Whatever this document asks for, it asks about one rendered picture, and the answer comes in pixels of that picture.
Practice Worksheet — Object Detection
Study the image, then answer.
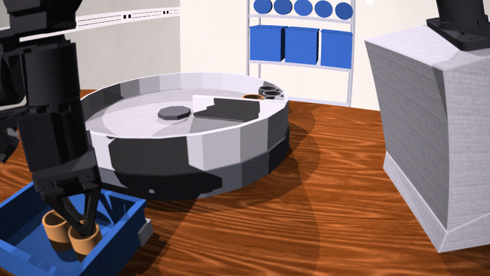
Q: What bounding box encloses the blue open tray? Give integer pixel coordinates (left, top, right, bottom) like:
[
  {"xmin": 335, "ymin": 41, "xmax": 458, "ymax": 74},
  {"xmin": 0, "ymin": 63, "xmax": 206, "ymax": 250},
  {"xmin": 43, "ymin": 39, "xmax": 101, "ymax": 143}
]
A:
[{"xmin": 0, "ymin": 181, "xmax": 147, "ymax": 276}]

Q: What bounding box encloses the white round turntable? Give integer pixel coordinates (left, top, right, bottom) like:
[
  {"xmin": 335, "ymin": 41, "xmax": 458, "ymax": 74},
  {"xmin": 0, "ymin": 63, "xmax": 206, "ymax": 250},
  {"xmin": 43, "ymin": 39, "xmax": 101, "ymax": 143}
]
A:
[{"xmin": 80, "ymin": 72, "xmax": 290, "ymax": 201}]

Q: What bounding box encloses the bronze bushing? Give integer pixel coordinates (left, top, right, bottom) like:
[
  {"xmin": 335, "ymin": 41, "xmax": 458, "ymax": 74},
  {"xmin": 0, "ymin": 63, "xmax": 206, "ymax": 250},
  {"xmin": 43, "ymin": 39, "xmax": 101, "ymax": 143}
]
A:
[
  {"xmin": 42, "ymin": 210, "xmax": 73, "ymax": 252},
  {"xmin": 68, "ymin": 222, "xmax": 103, "ymax": 263},
  {"xmin": 242, "ymin": 94, "xmax": 264, "ymax": 100}
]

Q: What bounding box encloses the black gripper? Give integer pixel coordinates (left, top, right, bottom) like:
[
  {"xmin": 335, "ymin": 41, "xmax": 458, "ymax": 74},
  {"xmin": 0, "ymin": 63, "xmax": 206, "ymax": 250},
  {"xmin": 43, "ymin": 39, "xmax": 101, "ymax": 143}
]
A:
[{"xmin": 32, "ymin": 93, "xmax": 102, "ymax": 236}]

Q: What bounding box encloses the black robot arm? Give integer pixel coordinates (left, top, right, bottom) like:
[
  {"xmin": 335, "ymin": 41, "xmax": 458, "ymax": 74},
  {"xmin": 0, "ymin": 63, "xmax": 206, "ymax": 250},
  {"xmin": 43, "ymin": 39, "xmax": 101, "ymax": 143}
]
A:
[{"xmin": 0, "ymin": 0, "xmax": 490, "ymax": 172}]

